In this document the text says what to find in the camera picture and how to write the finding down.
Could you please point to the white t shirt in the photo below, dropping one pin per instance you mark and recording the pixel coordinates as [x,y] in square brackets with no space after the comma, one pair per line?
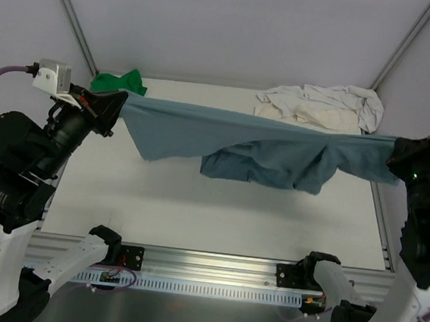
[365,102]

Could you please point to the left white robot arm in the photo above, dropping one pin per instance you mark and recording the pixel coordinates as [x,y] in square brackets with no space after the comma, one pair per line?
[30,159]

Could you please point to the slotted white cable duct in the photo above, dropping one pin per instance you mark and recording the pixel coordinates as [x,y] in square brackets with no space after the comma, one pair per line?
[189,287]

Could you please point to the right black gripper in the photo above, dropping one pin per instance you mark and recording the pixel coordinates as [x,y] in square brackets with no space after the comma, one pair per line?
[407,158]

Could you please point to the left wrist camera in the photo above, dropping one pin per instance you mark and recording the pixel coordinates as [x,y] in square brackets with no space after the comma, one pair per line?
[53,77]

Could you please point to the aluminium frame post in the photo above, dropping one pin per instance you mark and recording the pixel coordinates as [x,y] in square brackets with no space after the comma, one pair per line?
[402,48]
[79,35]

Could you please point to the right aluminium frame post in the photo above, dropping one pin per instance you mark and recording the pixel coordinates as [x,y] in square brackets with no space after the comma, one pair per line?
[402,48]

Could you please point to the blue t shirt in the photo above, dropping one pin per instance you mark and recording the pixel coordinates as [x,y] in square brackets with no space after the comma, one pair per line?
[246,148]

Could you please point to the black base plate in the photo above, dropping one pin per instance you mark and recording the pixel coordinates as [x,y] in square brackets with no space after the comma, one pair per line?
[293,276]
[129,256]

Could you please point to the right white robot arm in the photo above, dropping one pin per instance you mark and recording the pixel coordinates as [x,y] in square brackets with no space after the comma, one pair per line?
[408,299]

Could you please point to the aluminium mounting rail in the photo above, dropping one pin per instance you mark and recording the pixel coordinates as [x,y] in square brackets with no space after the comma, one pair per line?
[211,267]

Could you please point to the green t shirt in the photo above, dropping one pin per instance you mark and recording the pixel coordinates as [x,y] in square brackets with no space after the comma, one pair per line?
[131,81]

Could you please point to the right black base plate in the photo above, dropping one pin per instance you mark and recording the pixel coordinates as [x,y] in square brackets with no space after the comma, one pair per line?
[293,276]

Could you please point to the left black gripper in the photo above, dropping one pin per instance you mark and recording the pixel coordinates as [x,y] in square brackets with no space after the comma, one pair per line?
[96,111]

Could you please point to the left aluminium frame post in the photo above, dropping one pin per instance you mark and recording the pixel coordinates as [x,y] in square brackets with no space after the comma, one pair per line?
[79,35]

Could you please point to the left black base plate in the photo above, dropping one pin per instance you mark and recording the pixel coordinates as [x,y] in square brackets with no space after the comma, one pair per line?
[129,256]

